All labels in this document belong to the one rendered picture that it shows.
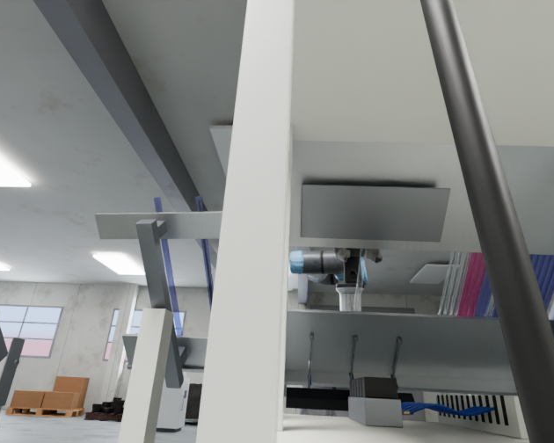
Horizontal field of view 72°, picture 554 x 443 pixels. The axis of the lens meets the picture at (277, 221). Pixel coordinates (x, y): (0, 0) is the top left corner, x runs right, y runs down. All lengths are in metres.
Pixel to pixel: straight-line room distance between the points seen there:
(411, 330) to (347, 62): 0.73
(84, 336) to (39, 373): 1.28
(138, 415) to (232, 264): 0.83
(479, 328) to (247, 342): 0.96
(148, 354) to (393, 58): 0.81
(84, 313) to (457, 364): 10.44
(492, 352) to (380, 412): 0.61
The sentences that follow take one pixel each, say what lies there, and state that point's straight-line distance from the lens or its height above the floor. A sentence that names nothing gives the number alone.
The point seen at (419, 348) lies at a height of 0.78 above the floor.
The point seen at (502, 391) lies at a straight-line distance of 1.20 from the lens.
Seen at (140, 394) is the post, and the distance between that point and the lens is 0.99.
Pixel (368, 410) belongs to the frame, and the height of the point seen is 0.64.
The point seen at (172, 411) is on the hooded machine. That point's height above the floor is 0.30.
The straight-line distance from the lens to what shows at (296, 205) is 0.84.
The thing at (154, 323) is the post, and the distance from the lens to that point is 1.00.
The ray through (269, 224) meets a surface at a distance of 0.18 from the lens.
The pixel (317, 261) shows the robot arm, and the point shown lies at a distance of 1.21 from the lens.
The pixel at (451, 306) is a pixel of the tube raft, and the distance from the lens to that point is 1.04.
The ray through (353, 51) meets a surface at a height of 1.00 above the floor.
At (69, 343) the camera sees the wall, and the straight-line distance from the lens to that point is 11.14.
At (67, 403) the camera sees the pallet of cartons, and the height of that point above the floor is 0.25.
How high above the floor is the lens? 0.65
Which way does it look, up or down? 24 degrees up
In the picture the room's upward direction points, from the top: 3 degrees clockwise
